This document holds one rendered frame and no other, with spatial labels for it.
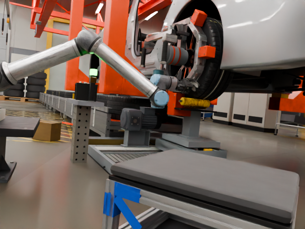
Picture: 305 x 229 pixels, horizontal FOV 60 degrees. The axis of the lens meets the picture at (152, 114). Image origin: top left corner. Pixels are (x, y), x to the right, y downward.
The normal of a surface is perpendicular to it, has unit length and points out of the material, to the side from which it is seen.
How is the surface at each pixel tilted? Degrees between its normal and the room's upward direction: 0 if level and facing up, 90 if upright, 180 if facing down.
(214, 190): 22
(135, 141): 90
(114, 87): 90
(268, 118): 90
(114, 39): 90
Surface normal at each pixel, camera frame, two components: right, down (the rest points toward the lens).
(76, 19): 0.45, 0.09
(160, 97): 0.17, 0.07
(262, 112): -0.93, -0.07
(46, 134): -0.29, 0.03
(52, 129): 0.95, 0.11
